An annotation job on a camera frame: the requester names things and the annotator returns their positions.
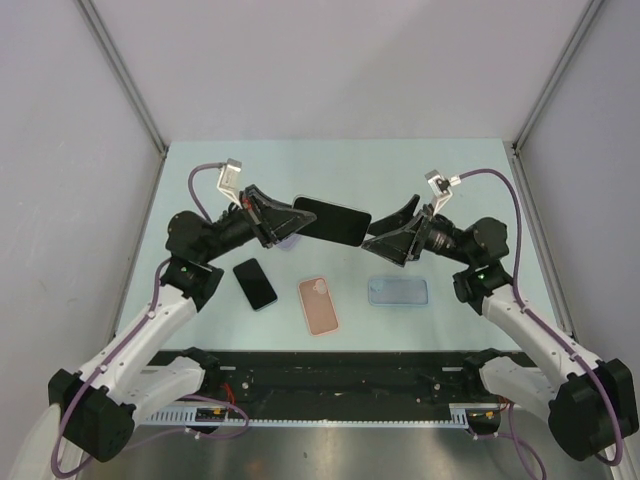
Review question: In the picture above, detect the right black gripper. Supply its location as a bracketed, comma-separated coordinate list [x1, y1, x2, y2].
[363, 194, 476, 266]

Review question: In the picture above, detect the purple phone case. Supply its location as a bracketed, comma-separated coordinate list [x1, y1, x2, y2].
[277, 234, 302, 251]

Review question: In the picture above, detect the white slotted cable duct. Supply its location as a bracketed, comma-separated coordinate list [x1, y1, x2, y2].
[141, 403, 501, 429]

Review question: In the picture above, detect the pink phone case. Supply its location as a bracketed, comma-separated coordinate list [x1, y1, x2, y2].
[298, 277, 339, 336]

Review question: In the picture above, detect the aluminium frame post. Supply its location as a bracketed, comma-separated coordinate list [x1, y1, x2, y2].
[74, 0, 169, 156]
[510, 0, 609, 151]

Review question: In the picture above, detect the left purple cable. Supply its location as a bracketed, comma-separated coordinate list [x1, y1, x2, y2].
[52, 160, 251, 476]

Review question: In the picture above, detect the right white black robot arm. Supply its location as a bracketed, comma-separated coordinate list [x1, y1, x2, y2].
[362, 196, 639, 461]

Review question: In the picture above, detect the left aluminium frame post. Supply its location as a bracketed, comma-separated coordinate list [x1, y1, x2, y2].
[74, 0, 169, 156]

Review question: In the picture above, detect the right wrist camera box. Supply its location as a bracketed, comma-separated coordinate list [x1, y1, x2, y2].
[425, 170, 461, 214]

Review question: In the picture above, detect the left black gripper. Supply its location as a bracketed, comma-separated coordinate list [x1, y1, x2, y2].
[201, 185, 316, 263]

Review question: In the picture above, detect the black phone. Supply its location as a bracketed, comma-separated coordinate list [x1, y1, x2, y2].
[233, 258, 278, 311]
[293, 196, 372, 247]

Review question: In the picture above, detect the right aluminium frame post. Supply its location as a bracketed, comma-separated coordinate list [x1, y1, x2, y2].
[510, 0, 609, 151]

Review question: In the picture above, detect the blue phone case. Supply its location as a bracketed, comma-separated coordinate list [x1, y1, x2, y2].
[368, 277, 429, 307]

